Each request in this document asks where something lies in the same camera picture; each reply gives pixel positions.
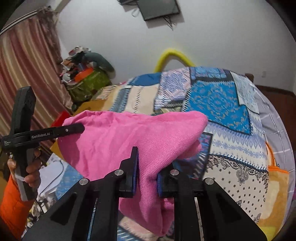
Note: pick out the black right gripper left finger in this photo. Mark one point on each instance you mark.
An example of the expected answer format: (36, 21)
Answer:
(105, 195)

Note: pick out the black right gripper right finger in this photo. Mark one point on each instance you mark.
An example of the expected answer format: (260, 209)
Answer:
(172, 183)

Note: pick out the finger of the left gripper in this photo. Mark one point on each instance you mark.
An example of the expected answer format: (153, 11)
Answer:
(76, 128)

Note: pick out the pink knit small garment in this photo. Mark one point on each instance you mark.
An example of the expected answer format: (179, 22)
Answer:
(108, 139)

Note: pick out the person left hand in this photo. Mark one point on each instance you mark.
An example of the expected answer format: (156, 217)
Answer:
(33, 177)

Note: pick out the red box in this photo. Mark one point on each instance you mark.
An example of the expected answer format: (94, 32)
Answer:
(60, 119)

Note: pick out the brown cardboard box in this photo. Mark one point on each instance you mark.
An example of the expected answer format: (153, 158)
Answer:
(96, 105)

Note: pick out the green bag clutter pile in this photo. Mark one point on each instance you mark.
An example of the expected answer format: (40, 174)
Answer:
(85, 73)

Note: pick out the patchwork patterned bed cover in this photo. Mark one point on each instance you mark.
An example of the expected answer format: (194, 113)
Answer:
(233, 149)

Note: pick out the striped pink curtain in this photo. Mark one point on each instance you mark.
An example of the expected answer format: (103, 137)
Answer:
(31, 56)

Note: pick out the orange yellow blanket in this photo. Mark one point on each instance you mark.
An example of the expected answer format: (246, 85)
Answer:
(274, 208)

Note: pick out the grey checked bed sheet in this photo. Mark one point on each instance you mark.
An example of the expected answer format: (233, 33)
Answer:
(275, 133)

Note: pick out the yellow curved tube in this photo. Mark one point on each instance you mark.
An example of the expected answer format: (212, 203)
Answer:
(172, 54)

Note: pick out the wall mounted black television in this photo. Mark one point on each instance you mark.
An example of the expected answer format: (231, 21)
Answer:
(153, 9)

